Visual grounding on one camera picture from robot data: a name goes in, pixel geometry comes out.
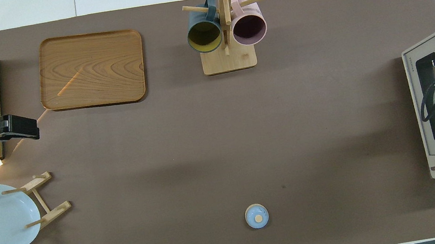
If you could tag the dark teal mug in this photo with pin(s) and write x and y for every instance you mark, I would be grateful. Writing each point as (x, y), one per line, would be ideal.
(204, 37)

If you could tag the wooden serving tray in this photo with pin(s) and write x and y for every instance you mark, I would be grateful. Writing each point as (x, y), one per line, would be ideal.
(91, 70)

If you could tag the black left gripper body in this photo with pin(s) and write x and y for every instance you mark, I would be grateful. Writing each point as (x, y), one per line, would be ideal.
(17, 127)

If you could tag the wooden mug tree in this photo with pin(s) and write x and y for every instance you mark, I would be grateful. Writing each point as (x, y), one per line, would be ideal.
(229, 61)

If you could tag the brown table mat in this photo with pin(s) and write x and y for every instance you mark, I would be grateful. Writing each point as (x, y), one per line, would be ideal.
(203, 141)

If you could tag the wooden plate rack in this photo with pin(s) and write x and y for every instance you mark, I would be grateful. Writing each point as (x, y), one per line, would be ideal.
(55, 211)

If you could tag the pink mug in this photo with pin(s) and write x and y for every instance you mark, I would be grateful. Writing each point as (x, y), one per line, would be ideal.
(249, 27)

